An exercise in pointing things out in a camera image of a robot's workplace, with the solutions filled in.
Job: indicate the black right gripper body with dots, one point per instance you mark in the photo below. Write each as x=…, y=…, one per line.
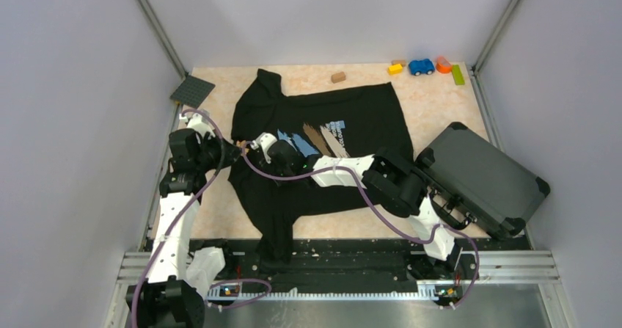
x=271, y=166

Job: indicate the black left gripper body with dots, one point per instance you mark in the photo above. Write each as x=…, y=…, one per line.
x=210, y=150

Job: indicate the black printed t-shirt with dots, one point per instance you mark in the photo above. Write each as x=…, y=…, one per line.
x=312, y=132

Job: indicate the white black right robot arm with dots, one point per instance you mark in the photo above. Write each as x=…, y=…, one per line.
x=383, y=178

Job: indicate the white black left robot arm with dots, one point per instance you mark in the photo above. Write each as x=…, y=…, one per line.
x=174, y=285

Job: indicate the dark grey building baseplate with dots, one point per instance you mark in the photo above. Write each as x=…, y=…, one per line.
x=192, y=92

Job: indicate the brown wooden block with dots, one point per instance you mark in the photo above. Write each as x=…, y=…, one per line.
x=338, y=77

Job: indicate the yellow toy block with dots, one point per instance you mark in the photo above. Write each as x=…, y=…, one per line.
x=395, y=69

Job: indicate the tan wooden block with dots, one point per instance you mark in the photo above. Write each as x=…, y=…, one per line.
x=401, y=62

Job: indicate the blue toy car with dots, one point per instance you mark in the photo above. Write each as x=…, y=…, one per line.
x=421, y=67

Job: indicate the orange toy piece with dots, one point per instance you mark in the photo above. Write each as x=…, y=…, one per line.
x=443, y=65

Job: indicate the black hard case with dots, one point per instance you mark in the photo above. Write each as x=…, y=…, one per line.
x=484, y=184

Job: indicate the green toy block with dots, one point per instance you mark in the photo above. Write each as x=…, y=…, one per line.
x=457, y=75

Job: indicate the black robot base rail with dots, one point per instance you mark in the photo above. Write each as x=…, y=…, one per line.
x=359, y=266

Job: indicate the white cable duct strip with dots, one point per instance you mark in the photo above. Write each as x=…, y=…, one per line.
x=425, y=292

